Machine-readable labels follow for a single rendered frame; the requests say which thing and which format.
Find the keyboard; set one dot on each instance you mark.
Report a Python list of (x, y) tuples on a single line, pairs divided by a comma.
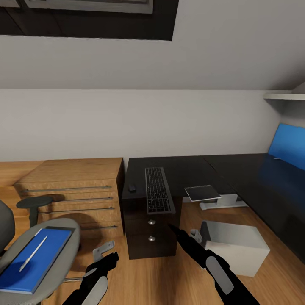
[(159, 199)]

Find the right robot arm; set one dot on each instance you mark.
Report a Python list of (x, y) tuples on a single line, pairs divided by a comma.
[(229, 287)]

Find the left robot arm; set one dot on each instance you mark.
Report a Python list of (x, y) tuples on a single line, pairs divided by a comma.
[(95, 281)]

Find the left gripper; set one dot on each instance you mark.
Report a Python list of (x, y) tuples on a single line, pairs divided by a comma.
[(109, 262)]

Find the notebook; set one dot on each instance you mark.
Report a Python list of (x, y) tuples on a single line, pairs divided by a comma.
[(202, 193)]

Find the folder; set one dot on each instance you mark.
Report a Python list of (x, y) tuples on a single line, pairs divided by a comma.
[(27, 281)]

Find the swivel chair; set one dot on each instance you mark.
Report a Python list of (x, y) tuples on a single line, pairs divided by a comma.
[(57, 273)]

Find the pen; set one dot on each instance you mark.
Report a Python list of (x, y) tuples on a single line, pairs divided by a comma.
[(28, 260)]

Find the mouse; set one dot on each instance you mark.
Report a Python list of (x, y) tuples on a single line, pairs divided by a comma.
[(131, 187)]

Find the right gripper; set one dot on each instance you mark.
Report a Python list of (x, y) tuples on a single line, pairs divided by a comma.
[(187, 243)]

